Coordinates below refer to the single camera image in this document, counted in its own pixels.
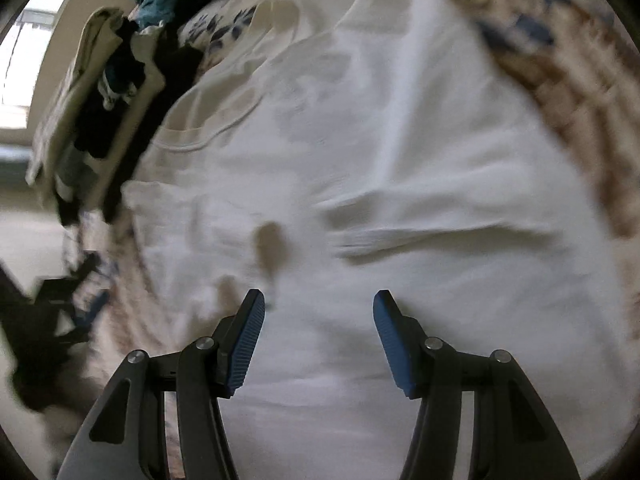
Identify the window with bars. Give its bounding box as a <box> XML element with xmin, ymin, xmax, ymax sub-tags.
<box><xmin>1</xmin><ymin>0</ymin><xmax>64</xmax><ymax>130</ymax></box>

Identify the white t-shirt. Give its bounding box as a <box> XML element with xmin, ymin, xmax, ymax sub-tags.
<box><xmin>122</xmin><ymin>0</ymin><xmax>636</xmax><ymax>479</ymax></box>

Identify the cream folded garment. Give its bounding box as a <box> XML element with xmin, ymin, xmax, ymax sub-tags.
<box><xmin>26</xmin><ymin>8</ymin><xmax>164</xmax><ymax>206</ymax></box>

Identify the black grey folded garment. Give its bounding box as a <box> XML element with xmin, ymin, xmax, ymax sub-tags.
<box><xmin>52</xmin><ymin>22</ymin><xmax>203</xmax><ymax>226</ymax></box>

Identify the floral bed blanket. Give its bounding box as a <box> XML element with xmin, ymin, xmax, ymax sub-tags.
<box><xmin>64</xmin><ymin>0</ymin><xmax>640</xmax><ymax>480</ymax></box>

